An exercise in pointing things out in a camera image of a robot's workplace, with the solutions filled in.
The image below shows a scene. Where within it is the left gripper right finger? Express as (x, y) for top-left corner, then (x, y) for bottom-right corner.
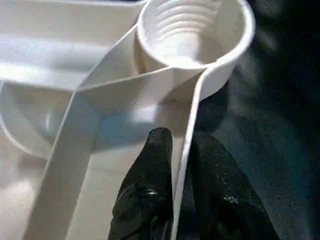
(178, 136), (278, 240)

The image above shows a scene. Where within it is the white plastic table top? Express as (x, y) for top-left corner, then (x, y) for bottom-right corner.
(0, 0), (257, 240)

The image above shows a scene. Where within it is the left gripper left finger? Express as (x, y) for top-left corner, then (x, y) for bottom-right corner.
(107, 126), (176, 240)

